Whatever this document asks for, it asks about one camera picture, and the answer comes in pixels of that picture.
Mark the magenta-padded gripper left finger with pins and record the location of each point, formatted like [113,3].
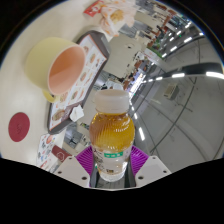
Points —
[66,168]

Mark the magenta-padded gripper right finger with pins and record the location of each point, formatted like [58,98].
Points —
[151,170]

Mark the clear tea bottle white cap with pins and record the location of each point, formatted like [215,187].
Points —
[111,133]

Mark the white paper napkin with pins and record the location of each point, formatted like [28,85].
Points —
[76,114]

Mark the flat round red coaster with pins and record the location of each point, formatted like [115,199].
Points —
[19,127]

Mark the ceiling air conditioner unit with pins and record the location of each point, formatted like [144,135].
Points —
[171,91]

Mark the dark tray with paper menu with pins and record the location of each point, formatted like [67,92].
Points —
[91,63]

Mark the yellow mug pink inside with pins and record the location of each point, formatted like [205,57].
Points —
[40,63]

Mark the ceiling strip lights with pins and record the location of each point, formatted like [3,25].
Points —
[215,74]

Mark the red sauce packet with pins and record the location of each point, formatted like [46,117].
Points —
[94,8]

